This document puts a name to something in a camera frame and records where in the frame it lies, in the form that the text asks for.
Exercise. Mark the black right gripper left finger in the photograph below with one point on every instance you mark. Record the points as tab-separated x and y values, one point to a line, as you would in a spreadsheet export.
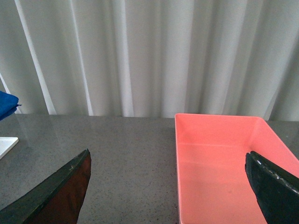
56	200

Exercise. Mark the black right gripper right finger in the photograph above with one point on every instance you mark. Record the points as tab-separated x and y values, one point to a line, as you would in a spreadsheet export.
276	190

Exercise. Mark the blue microfiber cloth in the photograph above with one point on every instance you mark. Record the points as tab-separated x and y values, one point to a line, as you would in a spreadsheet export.
8	104

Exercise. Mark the pink plastic tray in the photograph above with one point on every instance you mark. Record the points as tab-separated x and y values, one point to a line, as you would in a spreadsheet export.
212	183

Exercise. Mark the white rack with wooden rods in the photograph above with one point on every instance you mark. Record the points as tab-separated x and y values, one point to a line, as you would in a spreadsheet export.
6	144

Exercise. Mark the white pleated curtain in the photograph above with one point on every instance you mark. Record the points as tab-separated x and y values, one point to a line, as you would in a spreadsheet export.
152	58

